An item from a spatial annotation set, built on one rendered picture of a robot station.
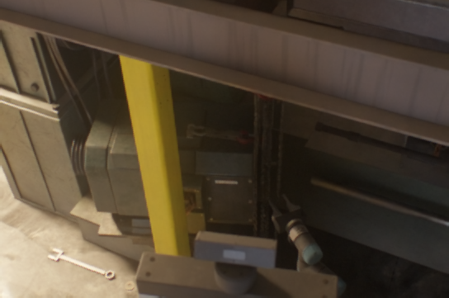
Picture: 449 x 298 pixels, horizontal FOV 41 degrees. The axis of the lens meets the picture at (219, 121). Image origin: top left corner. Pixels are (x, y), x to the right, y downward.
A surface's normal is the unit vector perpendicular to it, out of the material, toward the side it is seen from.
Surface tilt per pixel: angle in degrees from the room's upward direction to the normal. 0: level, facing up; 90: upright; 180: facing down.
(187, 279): 0
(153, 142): 90
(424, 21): 78
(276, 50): 90
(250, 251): 61
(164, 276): 0
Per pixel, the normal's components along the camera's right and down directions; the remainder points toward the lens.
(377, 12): -0.43, 0.47
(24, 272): -0.04, -0.73
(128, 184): -0.10, 0.69
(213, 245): -0.16, 0.26
